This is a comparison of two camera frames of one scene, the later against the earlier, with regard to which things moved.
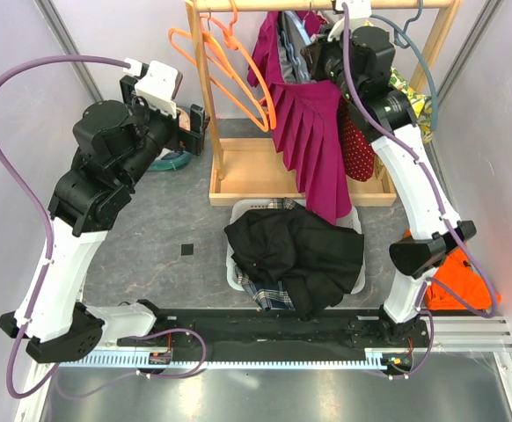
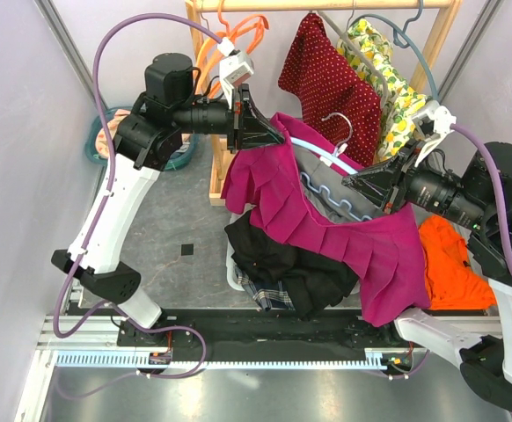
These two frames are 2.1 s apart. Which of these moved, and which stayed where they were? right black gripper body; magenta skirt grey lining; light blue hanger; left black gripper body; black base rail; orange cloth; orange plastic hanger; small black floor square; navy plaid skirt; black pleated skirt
Moved: left black gripper body; right black gripper body; orange plastic hanger; magenta skirt grey lining; light blue hanger
Stayed: black pleated skirt; orange cloth; small black floor square; black base rail; navy plaid skirt
